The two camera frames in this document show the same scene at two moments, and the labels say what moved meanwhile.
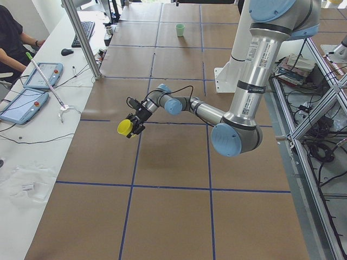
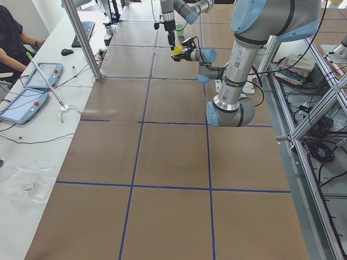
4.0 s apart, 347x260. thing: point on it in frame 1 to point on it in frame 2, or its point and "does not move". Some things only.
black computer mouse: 66,52 does not move
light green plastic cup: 180,30 does not move
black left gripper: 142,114 to 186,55
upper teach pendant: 51,72 does not move
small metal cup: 109,30 does not move
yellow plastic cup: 124,127 to 178,50
